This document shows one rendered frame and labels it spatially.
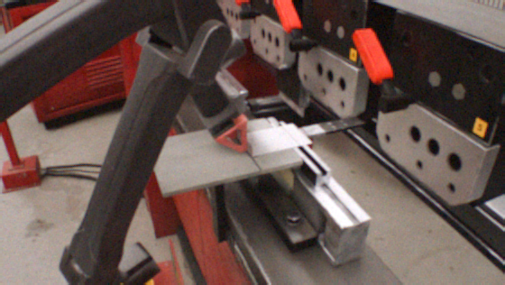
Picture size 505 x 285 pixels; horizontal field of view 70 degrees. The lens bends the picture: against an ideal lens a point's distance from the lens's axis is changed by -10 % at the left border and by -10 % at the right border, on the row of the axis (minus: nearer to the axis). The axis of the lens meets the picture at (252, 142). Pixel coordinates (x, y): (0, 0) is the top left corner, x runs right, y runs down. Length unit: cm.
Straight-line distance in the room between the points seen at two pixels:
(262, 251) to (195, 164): 20
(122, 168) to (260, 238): 36
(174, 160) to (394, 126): 43
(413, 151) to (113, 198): 35
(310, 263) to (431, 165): 36
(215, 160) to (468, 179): 47
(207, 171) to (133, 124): 28
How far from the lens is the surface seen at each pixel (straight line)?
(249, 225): 79
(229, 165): 73
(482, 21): 37
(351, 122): 88
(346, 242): 69
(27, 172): 261
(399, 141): 46
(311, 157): 76
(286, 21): 58
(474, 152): 39
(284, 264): 72
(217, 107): 70
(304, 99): 73
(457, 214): 82
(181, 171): 72
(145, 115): 46
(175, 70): 44
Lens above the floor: 141
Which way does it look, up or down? 31 degrees down
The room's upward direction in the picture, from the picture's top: straight up
